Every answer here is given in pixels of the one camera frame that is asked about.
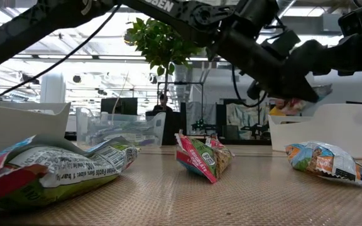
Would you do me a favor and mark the clear plastic bin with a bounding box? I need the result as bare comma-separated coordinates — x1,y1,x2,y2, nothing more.
75,106,167,148

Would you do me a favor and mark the black monitor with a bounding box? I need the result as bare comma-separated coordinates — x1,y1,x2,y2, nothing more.
101,97,138,116

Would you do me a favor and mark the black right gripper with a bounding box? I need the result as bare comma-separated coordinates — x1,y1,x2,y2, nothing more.
285,31,362,77

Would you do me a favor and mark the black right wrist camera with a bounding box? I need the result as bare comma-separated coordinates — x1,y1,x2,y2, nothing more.
337,2,362,36

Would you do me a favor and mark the white plastic bin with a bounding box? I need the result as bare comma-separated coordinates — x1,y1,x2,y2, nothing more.
268,103,362,159

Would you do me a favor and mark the pale grey plastic bin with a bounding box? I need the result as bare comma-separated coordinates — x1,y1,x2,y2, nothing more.
0,98,72,159

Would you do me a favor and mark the person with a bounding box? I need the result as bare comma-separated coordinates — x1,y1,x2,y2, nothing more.
151,94,174,114

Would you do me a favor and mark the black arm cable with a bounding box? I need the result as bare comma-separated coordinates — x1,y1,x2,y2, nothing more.
231,64,268,109
0,3,123,100

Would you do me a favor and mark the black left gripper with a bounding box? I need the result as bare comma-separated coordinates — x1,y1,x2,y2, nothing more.
251,51,320,104

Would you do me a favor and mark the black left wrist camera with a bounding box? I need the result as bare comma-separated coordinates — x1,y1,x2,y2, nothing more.
261,28,302,59

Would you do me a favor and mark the blue orange granola bar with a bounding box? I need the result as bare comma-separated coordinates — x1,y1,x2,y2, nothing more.
284,141,362,190

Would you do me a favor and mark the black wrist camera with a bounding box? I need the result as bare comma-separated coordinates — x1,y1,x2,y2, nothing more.
261,28,302,59
337,2,362,36

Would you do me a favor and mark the red green granola bar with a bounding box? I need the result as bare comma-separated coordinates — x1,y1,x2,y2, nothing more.
205,134,235,159
0,163,48,205
174,133,232,184

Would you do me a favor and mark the green white granola bar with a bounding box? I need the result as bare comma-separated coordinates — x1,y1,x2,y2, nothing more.
0,134,140,214

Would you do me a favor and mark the white round pillar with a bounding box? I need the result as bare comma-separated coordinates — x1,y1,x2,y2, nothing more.
40,73,67,104

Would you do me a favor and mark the white crumpled sheet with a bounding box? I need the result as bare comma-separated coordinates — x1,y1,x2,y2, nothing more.
226,102,272,139

